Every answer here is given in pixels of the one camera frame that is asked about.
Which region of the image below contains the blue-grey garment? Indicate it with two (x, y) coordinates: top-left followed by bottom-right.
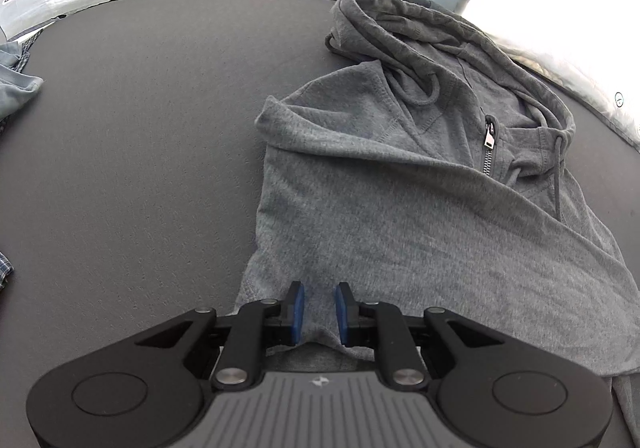
(0, 40), (45, 131)

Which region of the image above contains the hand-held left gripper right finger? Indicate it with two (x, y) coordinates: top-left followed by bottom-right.
(333, 281), (507, 390)

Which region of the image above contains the plaid cloth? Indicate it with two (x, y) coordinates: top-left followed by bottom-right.
(0, 252), (17, 301)

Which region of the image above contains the grey zip hoodie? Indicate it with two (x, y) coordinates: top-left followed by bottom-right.
(232, 0), (640, 431)

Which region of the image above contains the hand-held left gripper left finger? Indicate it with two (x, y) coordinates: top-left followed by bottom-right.
(135, 280), (307, 390)

